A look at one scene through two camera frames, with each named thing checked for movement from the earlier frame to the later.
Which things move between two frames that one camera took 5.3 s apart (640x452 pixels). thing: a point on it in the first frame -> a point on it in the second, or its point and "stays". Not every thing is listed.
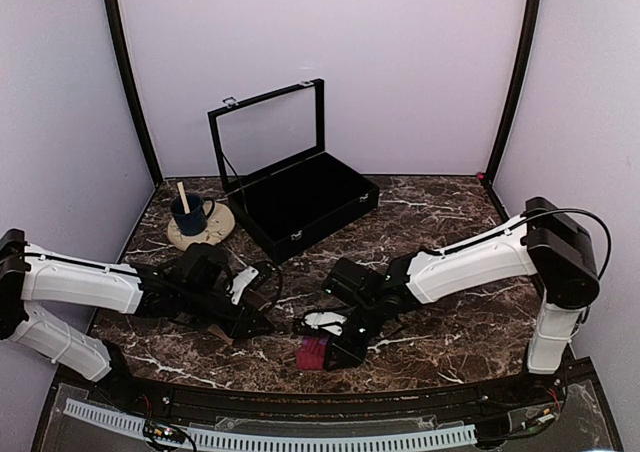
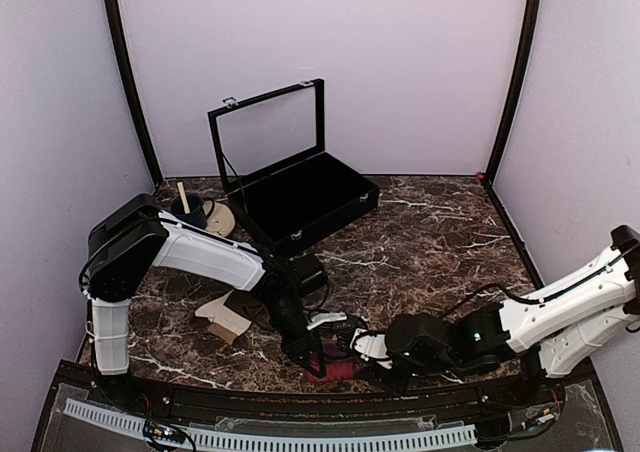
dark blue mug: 195,222 stays
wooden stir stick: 183,198 stays
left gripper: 238,328 -> 298,348
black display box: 283,187 stays
